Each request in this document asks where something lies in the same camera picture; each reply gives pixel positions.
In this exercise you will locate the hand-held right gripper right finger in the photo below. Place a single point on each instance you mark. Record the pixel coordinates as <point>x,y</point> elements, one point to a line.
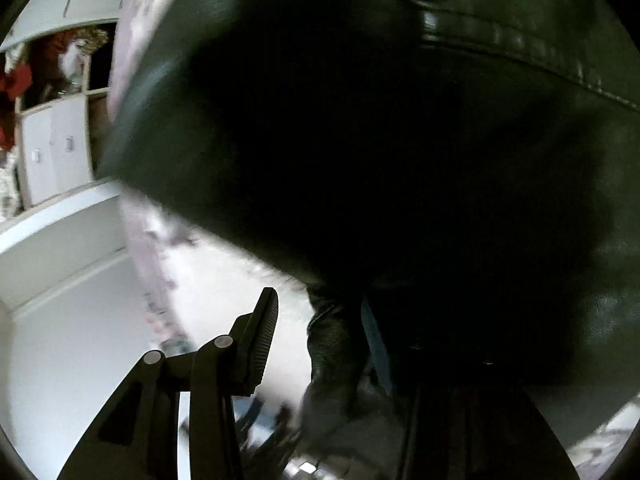
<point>376,345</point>

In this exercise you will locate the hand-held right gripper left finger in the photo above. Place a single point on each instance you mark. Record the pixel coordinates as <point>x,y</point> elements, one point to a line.
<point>260,340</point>

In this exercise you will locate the black leather jacket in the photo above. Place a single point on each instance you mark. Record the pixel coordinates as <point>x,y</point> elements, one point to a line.
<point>380,130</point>

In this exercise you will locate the red clothes in cabinet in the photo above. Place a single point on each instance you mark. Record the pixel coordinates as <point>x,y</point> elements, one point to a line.
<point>17,85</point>

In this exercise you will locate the floral printed bed sheet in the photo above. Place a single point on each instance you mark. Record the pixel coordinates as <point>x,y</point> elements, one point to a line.
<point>210,280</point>

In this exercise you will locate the white wardrobe cabinet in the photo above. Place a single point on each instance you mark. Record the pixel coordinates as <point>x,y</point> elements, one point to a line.
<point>55,135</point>

